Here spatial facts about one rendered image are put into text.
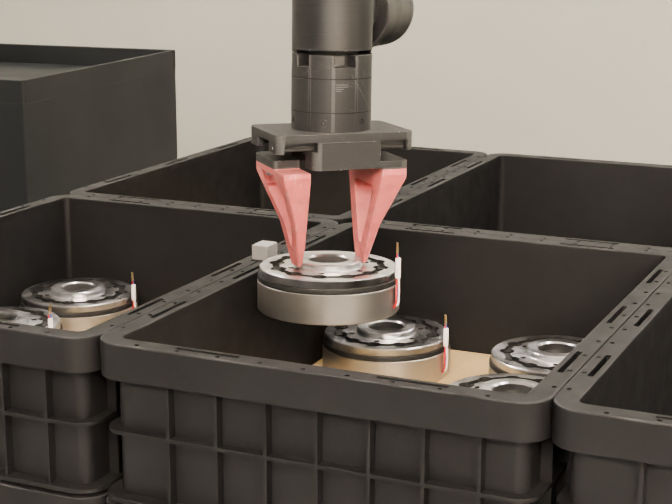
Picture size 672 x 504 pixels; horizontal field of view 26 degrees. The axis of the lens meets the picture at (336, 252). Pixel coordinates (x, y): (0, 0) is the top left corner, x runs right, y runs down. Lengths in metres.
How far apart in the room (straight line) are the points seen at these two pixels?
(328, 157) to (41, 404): 0.26
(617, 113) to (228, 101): 1.25
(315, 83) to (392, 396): 0.26
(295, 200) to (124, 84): 1.96
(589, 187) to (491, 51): 2.82
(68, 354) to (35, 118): 1.74
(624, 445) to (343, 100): 0.34
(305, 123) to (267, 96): 3.64
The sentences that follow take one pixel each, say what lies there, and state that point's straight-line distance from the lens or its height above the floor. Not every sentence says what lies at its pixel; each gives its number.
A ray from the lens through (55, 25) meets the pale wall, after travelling 4.99.
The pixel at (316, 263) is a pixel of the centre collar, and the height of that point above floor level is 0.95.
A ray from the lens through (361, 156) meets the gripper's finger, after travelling 1.02.
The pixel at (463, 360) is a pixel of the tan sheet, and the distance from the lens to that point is 1.22.
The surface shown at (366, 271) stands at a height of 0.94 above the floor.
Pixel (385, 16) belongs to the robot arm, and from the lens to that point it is 1.07.
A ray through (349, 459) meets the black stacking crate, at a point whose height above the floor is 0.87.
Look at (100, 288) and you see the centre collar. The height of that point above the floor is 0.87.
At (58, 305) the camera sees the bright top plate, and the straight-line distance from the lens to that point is 1.28.
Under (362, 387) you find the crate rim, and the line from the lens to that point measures 0.85.
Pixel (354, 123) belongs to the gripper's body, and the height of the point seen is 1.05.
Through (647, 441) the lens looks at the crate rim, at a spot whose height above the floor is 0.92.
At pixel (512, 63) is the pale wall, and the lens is 4.40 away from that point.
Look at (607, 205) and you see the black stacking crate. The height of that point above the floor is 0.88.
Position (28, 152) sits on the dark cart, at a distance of 2.66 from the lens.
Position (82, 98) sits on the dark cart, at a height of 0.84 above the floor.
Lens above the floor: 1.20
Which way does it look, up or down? 13 degrees down
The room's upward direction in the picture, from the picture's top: straight up
